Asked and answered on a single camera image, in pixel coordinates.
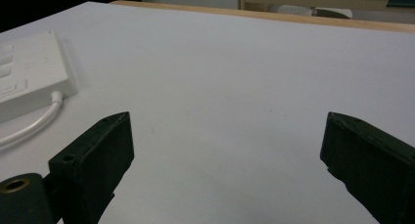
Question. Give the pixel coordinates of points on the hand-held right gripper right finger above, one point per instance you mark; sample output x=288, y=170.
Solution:
x=375, y=158

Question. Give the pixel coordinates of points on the grey and white cloth bundle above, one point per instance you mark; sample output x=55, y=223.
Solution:
x=310, y=11

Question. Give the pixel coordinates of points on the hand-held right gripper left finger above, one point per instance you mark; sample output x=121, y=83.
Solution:
x=94, y=158

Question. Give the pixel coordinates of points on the white power strip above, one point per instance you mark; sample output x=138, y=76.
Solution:
x=31, y=70

